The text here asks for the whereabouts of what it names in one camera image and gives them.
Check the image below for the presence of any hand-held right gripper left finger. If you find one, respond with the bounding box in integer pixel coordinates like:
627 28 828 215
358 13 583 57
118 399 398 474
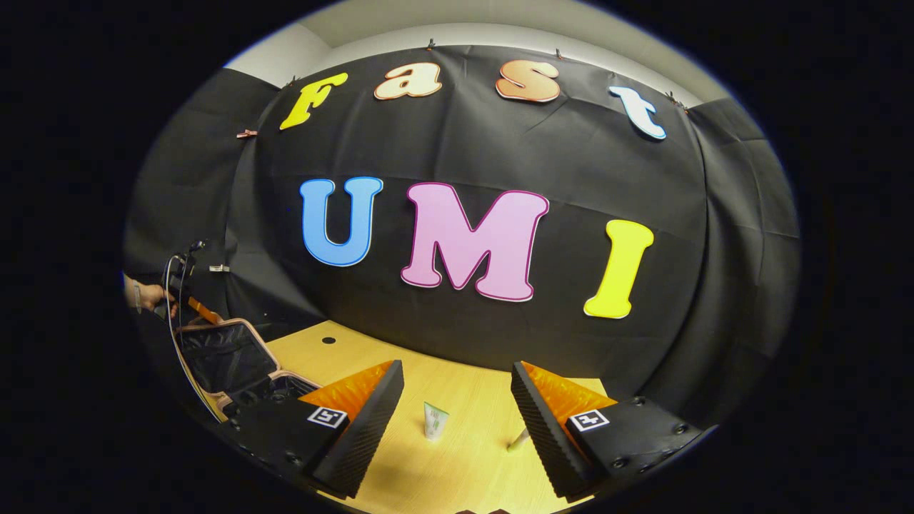
216 360 405 499

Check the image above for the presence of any black backdrop cloth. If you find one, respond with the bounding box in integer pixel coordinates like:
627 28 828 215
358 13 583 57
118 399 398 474
123 44 800 429

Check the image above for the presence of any small pink suitcase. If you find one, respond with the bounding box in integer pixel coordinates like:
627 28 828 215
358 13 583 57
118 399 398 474
171 318 322 423

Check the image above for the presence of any thin white cable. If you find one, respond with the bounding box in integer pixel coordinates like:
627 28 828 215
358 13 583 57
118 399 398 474
164 253 195 386

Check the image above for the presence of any green white cosmetic tube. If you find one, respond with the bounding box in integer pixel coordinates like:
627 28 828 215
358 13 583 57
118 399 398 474
423 401 451 442

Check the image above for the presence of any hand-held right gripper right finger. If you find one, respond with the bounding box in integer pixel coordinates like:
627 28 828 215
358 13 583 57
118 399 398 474
511 361 717 500

